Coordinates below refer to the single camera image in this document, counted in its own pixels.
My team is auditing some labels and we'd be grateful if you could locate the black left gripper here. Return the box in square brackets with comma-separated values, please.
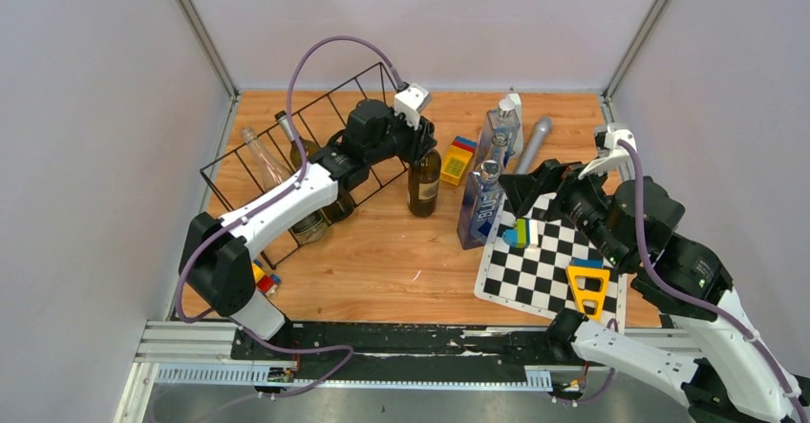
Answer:
[366, 106, 438, 166]

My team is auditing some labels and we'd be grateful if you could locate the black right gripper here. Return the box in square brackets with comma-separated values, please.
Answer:
[496, 154, 629, 268]

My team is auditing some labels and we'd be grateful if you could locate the dark green wine bottle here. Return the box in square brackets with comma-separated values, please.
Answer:
[407, 149, 441, 218]

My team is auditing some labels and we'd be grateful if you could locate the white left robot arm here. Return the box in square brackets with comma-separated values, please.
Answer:
[180, 87, 437, 359]

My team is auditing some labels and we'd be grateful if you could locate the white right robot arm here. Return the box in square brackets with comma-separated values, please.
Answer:
[501, 159, 809, 422]

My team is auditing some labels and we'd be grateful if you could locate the olive green wine bottle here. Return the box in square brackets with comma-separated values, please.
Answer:
[274, 111, 355, 223]

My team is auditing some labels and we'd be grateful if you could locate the yellow red blue block house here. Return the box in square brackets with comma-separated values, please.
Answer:
[439, 136, 477, 186]

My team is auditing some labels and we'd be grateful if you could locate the green white blue block stack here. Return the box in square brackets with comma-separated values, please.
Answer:
[501, 218, 541, 249]

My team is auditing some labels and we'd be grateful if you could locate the yellow arch blue block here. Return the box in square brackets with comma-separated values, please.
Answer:
[565, 258, 610, 321]

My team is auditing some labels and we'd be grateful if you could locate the silver metal cylinder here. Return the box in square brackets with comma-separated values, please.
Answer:
[513, 116, 553, 175]

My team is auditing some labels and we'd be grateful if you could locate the black white chessboard mat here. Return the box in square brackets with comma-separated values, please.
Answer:
[474, 193, 601, 318]

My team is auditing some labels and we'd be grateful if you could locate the grey wedge stand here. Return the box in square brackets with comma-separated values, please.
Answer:
[503, 93, 524, 159]

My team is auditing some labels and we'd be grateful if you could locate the yellow red toy car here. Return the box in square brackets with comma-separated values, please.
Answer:
[252, 260, 281, 296]

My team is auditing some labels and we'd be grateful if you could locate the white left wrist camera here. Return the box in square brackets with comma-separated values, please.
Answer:
[393, 83, 432, 130]

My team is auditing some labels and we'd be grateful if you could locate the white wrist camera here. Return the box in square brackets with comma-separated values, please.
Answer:
[578, 122, 637, 180]
[393, 83, 432, 130]

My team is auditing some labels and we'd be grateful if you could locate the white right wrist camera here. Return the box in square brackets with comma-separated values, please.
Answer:
[578, 122, 637, 180]

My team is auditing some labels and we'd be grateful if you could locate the black wire wine rack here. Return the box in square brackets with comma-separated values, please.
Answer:
[201, 62, 407, 269]

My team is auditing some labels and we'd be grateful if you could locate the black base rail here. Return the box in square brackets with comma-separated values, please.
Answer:
[230, 322, 603, 387]

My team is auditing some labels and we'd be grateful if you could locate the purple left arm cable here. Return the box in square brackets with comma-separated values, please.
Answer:
[174, 35, 406, 370]

